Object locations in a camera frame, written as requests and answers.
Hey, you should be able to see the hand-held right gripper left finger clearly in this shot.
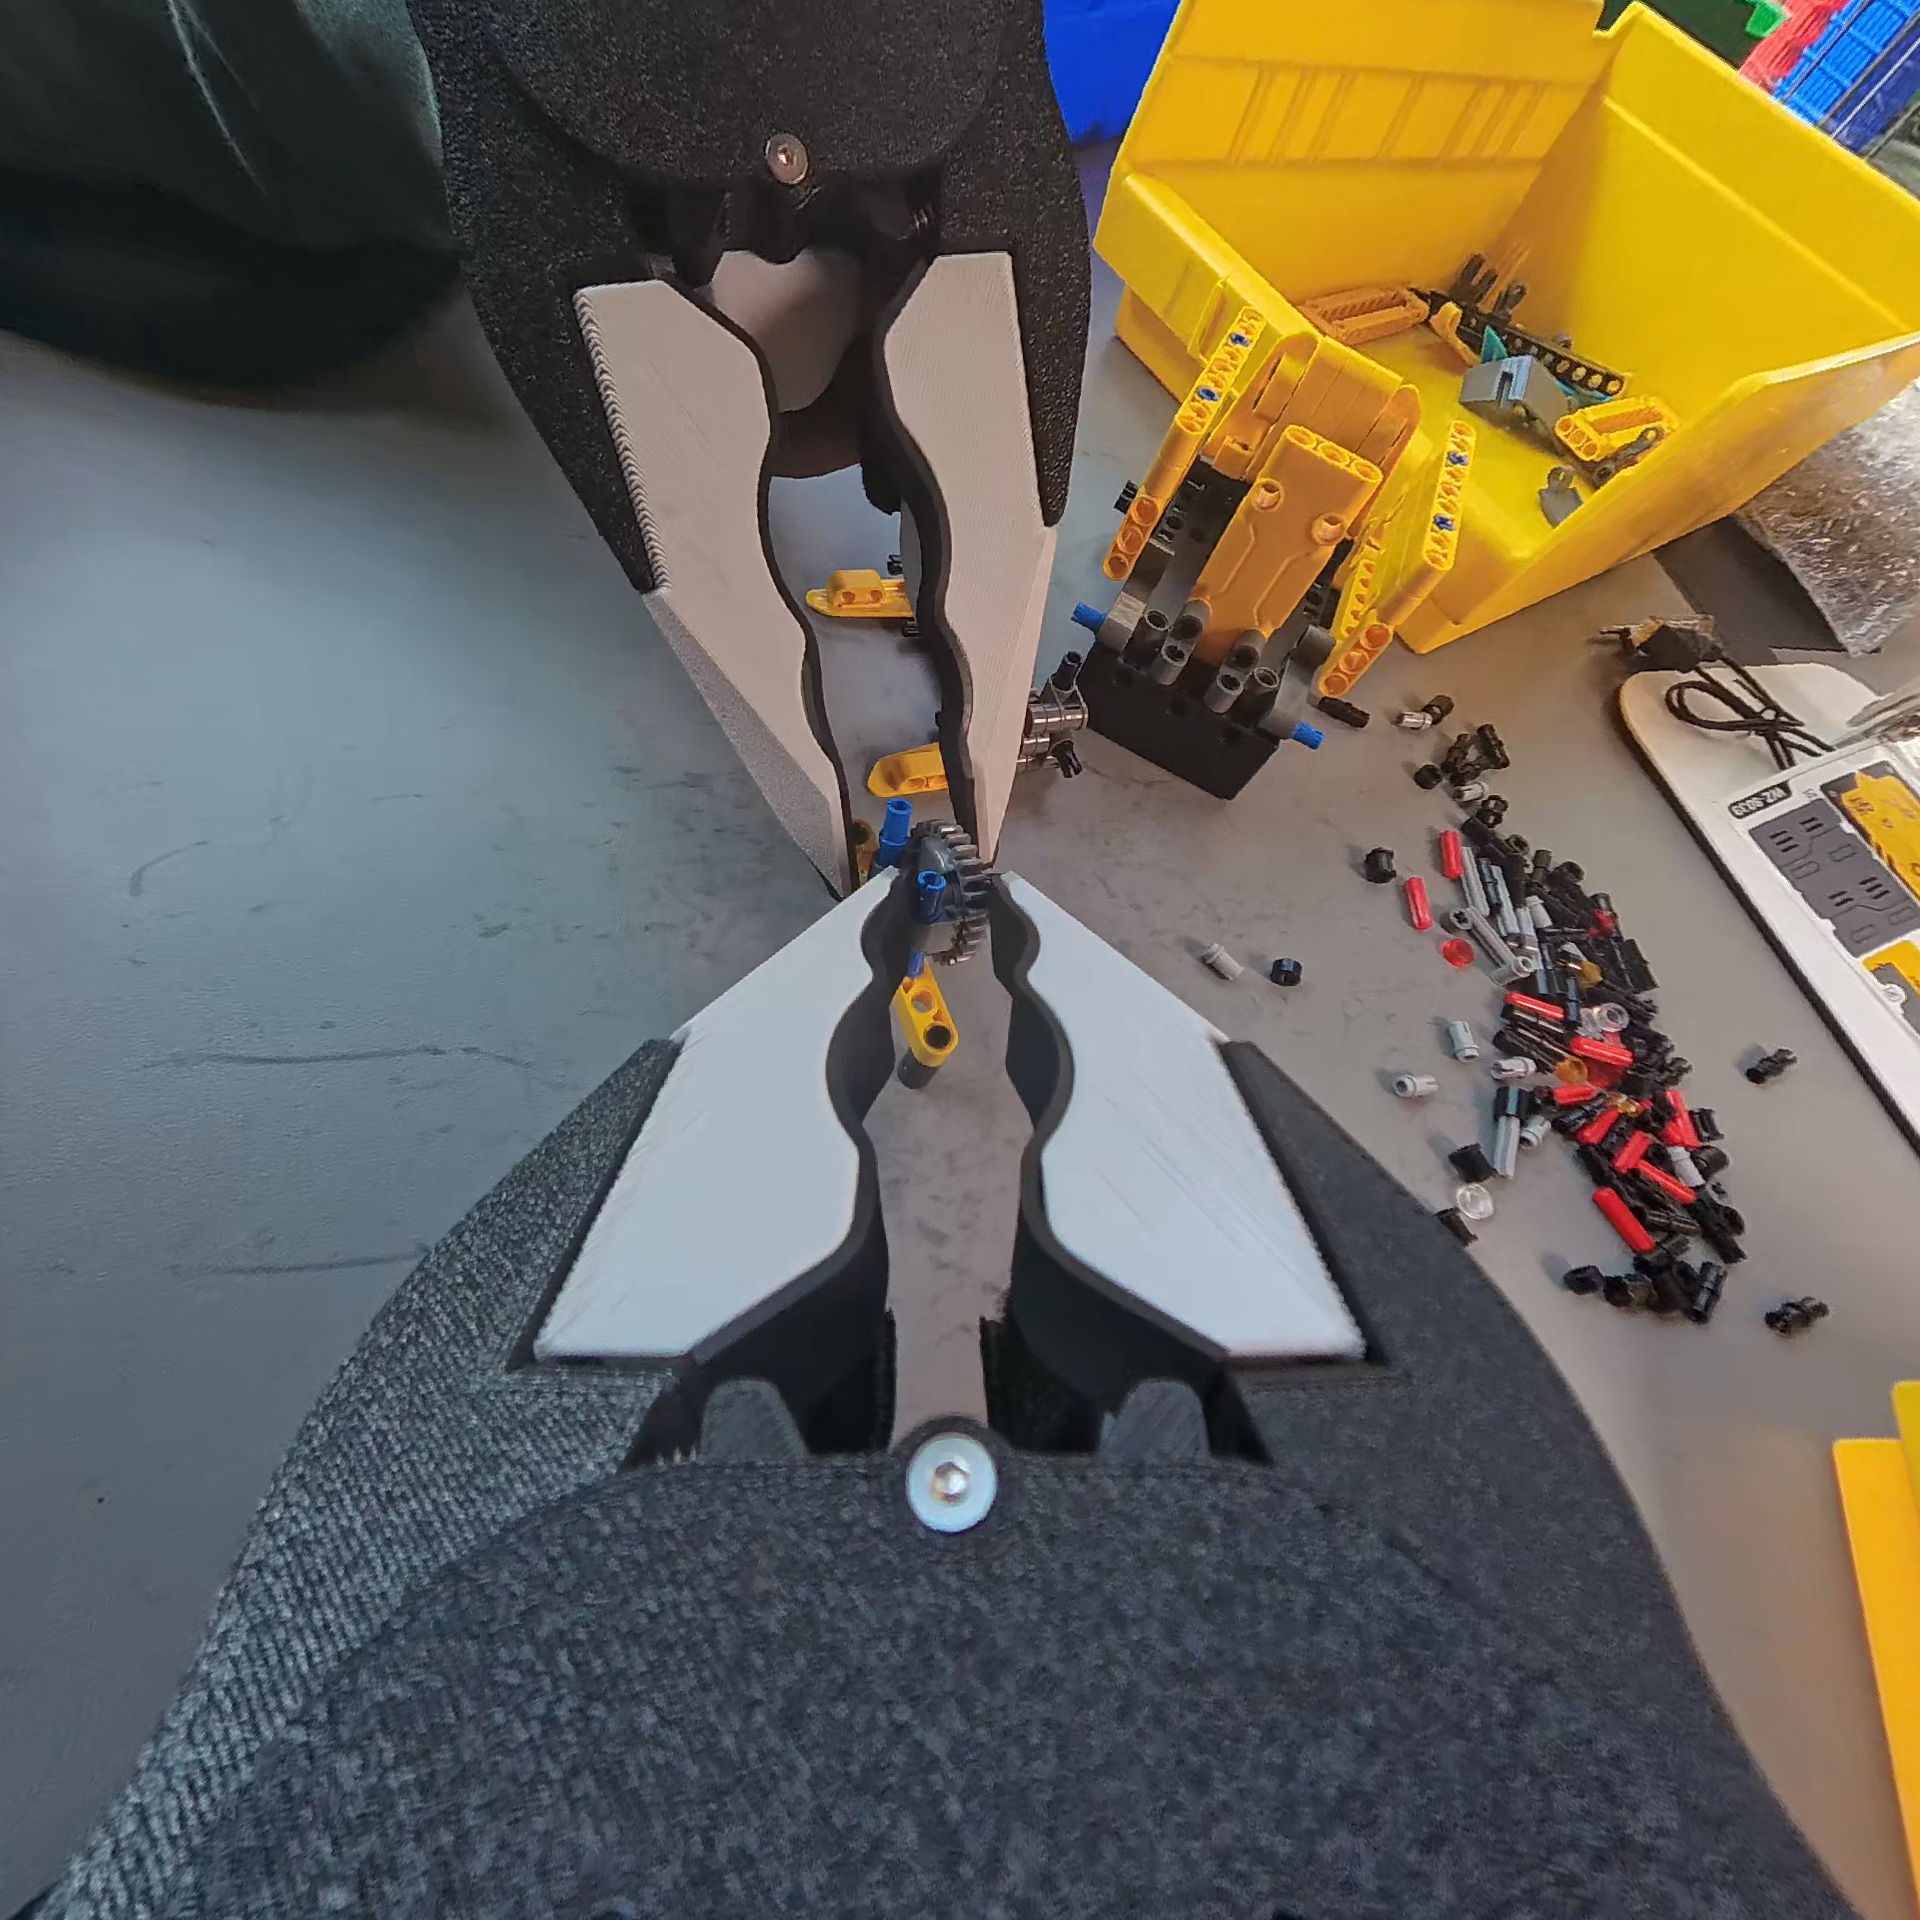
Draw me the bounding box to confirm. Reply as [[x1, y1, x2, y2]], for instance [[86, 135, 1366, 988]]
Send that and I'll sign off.
[[534, 869, 905, 1454]]

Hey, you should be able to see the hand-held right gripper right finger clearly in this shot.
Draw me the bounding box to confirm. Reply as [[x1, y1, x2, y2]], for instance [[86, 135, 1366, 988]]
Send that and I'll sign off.
[[978, 869, 1370, 1454]]

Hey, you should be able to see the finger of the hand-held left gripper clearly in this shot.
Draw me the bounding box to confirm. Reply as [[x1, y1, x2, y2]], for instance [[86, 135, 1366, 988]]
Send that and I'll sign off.
[[873, 243, 1062, 879], [573, 275, 869, 901]]

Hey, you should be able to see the yellow lego beam with black pins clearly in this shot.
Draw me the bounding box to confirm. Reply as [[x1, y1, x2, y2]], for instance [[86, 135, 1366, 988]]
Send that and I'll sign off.
[[848, 816, 966, 1091]]

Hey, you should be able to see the grey yellow lego rack assembly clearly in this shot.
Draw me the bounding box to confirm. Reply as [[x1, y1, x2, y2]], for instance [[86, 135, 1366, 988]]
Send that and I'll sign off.
[[804, 569, 1092, 798]]

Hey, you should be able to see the large yellow black lego model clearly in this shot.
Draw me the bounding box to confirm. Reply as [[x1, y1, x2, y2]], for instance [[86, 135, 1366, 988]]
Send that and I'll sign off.
[[1067, 303, 1483, 804]]

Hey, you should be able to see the pile of small lego pins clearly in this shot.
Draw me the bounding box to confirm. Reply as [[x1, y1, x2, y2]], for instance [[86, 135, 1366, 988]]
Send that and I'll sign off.
[[1355, 691, 1831, 1337]]

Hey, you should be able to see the long black lego beam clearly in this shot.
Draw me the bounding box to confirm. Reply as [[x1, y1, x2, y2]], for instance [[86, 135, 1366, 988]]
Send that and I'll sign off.
[[1424, 254, 1629, 399]]

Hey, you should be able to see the lego instruction booklet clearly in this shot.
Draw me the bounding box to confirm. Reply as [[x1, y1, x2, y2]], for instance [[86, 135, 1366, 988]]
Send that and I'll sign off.
[[1706, 734, 1920, 1158]]

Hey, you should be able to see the blue plastic crate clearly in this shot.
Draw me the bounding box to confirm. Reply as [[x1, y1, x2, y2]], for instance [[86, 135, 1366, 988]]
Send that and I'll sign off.
[[1049, 0, 1188, 147]]

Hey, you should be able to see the yellow plastic storage bin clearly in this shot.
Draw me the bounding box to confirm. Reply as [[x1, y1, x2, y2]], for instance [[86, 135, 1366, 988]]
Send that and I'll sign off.
[[1092, 0, 1920, 657], [1831, 1379, 1920, 1920]]

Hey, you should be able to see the silver foil bag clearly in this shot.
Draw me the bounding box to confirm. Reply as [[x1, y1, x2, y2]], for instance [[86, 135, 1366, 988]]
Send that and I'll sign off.
[[1736, 420, 1920, 657]]

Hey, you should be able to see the stack of coloured crates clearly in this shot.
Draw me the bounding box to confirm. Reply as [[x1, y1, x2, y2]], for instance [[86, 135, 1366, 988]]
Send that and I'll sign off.
[[1740, 0, 1920, 151]]

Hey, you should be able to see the black cable with plug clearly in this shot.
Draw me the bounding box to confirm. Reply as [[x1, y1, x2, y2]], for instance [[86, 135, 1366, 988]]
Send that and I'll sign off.
[[1602, 611, 1836, 770]]

